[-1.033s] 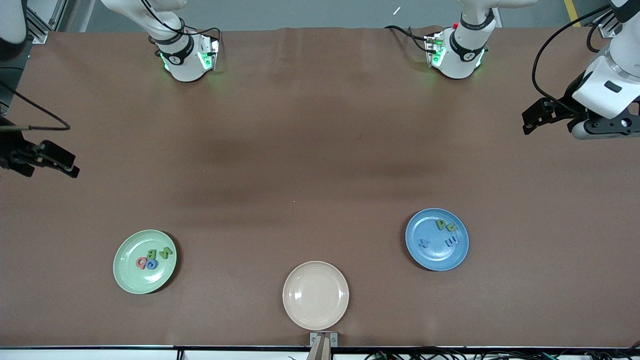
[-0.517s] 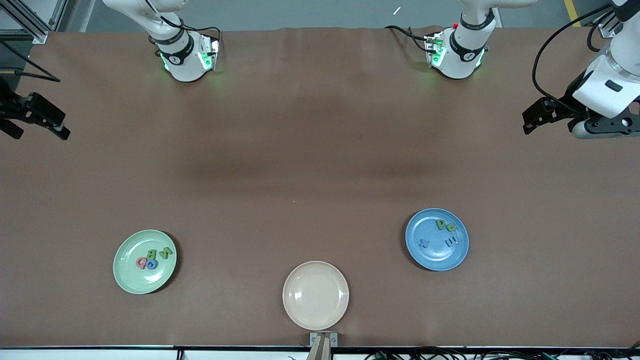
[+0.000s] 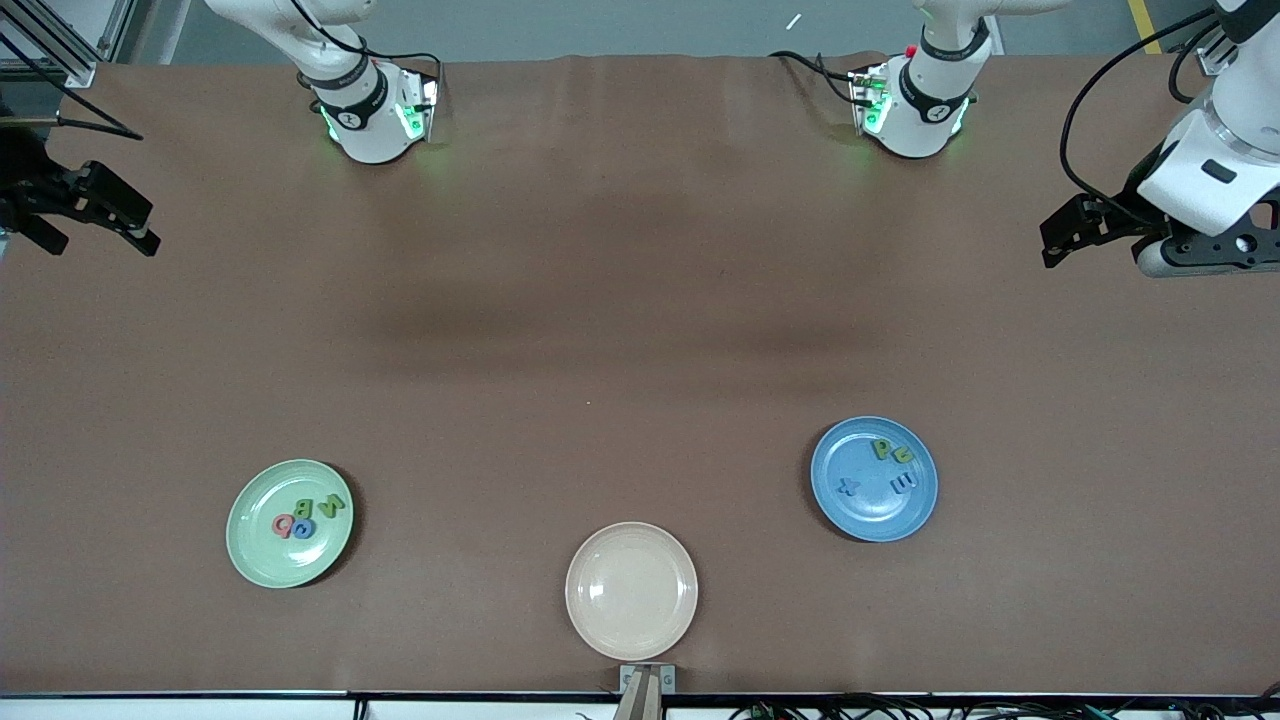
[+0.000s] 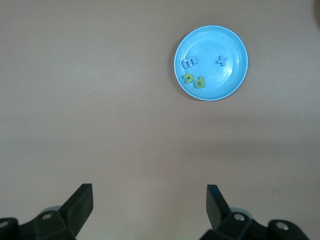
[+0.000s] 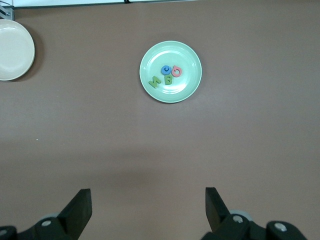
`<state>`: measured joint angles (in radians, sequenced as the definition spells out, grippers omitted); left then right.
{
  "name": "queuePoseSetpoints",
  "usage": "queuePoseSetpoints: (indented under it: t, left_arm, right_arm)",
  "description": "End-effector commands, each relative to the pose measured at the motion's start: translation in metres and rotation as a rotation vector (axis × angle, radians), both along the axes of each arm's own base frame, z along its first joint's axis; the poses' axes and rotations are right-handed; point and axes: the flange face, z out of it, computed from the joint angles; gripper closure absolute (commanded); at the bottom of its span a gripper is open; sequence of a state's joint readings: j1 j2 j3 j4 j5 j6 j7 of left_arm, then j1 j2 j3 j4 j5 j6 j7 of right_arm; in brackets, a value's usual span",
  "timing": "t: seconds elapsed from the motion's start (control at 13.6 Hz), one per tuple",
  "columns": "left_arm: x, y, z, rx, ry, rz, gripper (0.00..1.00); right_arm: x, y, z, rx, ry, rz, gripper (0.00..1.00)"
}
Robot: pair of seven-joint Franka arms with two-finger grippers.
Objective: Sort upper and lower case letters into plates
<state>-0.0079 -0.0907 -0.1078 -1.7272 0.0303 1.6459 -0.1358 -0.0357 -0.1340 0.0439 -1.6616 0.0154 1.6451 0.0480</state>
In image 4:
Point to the green lowercase letter p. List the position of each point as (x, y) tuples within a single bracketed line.
[(203, 81)]

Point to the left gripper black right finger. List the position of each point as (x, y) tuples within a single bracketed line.
[(220, 217)]

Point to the blue letter m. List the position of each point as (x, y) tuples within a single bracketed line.
[(190, 62)]

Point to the blue round plate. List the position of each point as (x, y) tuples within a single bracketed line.
[(225, 80)]

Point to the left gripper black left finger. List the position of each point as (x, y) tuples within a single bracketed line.
[(75, 212)]

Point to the blue letter x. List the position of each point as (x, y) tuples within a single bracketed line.
[(221, 60)]

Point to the brown table cover mat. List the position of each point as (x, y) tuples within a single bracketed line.
[(100, 100)]

